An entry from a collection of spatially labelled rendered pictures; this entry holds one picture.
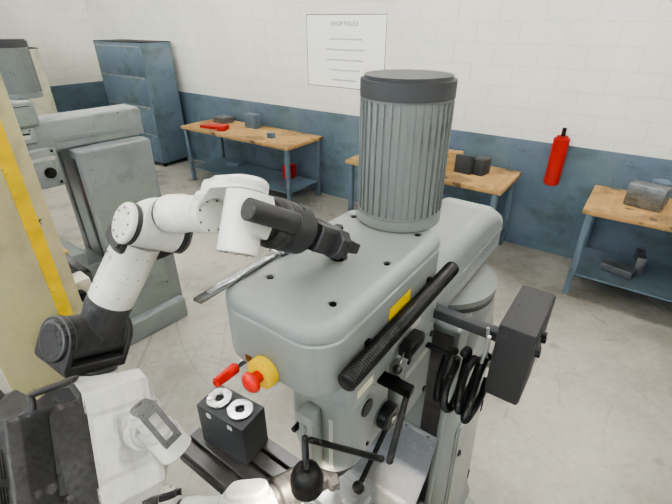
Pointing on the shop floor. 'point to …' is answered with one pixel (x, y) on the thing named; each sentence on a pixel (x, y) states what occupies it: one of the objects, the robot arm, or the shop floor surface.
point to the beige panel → (27, 262)
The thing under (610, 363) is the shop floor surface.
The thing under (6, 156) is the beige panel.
